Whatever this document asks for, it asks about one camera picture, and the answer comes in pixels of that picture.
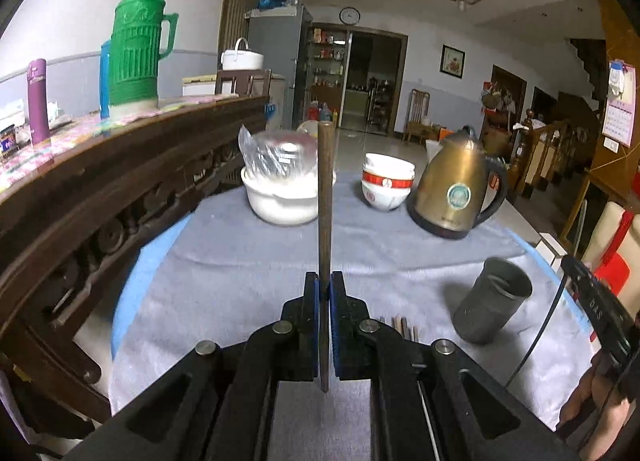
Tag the stacked red white bowls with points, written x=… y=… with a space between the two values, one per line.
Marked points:
x=386 y=181

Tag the dark wooden chopstick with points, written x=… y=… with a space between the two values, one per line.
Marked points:
x=415 y=336
x=325 y=197
x=405 y=329
x=396 y=322

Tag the carved dark wood sideboard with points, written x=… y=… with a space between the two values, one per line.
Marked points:
x=72 y=227

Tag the brass electric kettle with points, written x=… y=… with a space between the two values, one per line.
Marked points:
x=460 y=188

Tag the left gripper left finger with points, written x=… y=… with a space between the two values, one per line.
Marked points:
x=301 y=360

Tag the green thermos jug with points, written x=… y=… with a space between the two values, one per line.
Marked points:
x=143 y=34

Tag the clear plastic bag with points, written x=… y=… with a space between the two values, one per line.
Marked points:
x=278 y=154

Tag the wooden chair by wall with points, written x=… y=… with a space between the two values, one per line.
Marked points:
x=418 y=124

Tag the framed wall picture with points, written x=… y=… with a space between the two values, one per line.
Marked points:
x=452 y=61

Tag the red plastic child chair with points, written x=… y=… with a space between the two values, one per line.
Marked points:
x=614 y=267

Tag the person's right hand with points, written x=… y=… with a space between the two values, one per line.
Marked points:
x=612 y=410

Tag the grey metal utensil holder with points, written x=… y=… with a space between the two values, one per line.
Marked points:
x=495 y=297

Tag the wall calendar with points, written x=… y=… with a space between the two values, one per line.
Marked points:
x=618 y=122

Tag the round wall clock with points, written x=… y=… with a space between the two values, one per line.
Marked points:
x=349 y=16

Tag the white plastic basin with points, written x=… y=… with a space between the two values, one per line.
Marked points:
x=290 y=202

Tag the grey towel table cover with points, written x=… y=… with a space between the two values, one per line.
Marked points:
x=224 y=273

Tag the purple thermos bottle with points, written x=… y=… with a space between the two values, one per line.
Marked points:
x=37 y=101

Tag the white rice cooker pot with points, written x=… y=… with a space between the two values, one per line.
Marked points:
x=241 y=57

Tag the blue thermos bottle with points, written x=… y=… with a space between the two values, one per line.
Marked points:
x=104 y=88

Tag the grey refrigerator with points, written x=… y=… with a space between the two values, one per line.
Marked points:
x=282 y=35

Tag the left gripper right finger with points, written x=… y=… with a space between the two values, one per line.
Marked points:
x=351 y=357

